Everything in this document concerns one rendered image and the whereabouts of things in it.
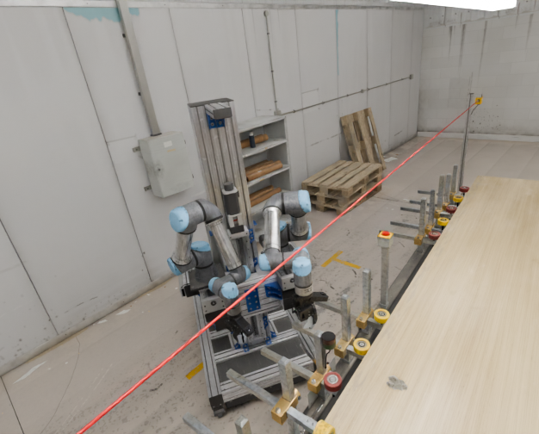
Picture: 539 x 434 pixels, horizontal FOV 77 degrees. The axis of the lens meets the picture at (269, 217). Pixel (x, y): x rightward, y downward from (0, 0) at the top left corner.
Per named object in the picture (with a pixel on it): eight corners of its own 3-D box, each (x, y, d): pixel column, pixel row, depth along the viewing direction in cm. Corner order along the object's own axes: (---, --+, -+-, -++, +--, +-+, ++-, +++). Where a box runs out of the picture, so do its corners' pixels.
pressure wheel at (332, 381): (321, 398, 153) (319, 381, 149) (330, 385, 159) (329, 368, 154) (337, 407, 149) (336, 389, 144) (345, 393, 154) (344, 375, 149)
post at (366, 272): (362, 337, 201) (362, 269, 181) (365, 333, 203) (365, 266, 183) (368, 339, 199) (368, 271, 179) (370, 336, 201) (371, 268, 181)
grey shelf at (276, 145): (231, 243, 466) (209, 129, 401) (275, 218, 522) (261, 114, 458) (253, 251, 437) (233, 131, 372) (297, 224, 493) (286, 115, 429)
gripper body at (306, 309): (292, 313, 149) (288, 291, 144) (307, 306, 152) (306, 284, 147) (301, 324, 142) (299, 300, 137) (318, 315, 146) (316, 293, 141)
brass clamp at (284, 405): (270, 418, 135) (269, 410, 133) (290, 393, 144) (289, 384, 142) (283, 426, 131) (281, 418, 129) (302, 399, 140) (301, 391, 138)
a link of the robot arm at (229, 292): (230, 278, 166) (240, 285, 160) (233, 296, 171) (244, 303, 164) (216, 286, 161) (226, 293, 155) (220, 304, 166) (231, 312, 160)
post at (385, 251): (379, 306, 217) (380, 245, 198) (381, 301, 220) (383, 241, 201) (386, 308, 214) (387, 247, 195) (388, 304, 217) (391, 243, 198)
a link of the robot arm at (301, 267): (310, 254, 140) (312, 265, 132) (312, 275, 145) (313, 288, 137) (291, 255, 141) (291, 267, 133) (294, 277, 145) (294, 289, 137)
